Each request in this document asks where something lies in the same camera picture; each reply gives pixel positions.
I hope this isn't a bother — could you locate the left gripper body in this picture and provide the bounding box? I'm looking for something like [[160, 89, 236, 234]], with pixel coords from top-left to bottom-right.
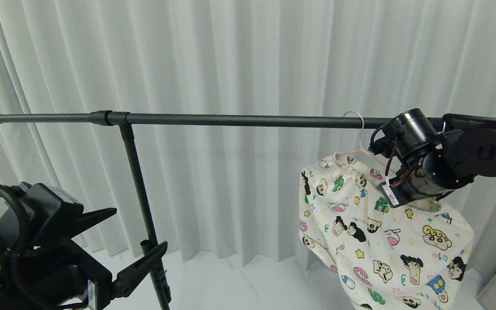
[[0, 212, 114, 310]]

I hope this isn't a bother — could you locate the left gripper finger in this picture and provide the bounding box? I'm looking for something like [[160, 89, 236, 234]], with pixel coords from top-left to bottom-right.
[[64, 208, 118, 241], [111, 241, 168, 300]]

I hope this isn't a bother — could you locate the cream printed garment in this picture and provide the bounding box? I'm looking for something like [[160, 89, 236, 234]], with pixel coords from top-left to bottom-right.
[[298, 152, 475, 310]]

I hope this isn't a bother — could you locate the pink clothes hanger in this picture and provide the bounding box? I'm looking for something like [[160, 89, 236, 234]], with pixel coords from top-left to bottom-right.
[[334, 111, 393, 175]]

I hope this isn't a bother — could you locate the black clothes rack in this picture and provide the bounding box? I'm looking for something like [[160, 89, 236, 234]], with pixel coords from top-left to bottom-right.
[[0, 110, 496, 310]]

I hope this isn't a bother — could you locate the white curtain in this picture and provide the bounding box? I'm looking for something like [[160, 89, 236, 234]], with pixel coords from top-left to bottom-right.
[[0, 0, 496, 282]]

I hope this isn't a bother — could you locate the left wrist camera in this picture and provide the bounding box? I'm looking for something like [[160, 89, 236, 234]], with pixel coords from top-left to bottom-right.
[[13, 182, 86, 224]]

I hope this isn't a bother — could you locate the black cable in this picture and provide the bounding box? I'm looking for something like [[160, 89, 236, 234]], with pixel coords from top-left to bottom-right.
[[0, 180, 31, 276]]

